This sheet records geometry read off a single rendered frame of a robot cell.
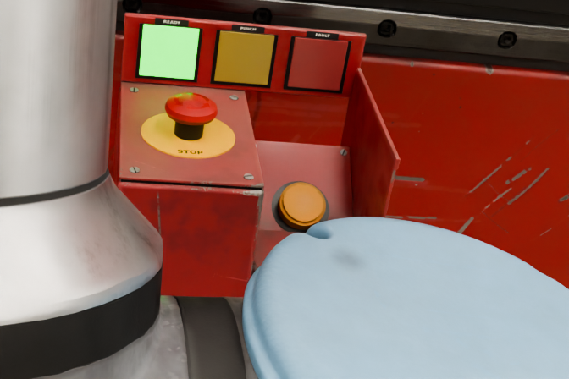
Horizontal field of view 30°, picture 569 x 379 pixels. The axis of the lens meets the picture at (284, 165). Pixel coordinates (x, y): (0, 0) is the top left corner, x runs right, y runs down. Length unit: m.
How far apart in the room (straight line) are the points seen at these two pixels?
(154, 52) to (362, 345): 0.63
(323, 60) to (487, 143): 0.28
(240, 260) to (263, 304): 0.53
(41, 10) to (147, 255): 0.07
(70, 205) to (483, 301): 0.12
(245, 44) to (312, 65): 0.06
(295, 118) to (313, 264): 0.77
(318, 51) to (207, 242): 0.20
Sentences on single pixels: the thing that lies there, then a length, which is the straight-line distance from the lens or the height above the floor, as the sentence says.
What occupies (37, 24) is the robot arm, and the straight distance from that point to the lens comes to 0.23.
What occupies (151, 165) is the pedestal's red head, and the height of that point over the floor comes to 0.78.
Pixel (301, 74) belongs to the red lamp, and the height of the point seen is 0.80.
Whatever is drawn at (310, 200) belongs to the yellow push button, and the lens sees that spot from 0.86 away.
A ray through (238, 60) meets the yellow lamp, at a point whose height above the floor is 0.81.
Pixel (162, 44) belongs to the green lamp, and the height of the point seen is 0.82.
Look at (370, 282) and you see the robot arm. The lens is 0.28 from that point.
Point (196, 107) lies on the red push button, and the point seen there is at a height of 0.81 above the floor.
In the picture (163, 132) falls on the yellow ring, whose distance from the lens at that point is 0.81.
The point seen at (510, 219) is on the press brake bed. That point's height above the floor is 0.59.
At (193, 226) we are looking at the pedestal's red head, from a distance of 0.77.
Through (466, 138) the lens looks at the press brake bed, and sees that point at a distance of 1.10.
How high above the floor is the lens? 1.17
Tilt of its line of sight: 29 degrees down
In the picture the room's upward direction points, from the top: 9 degrees clockwise
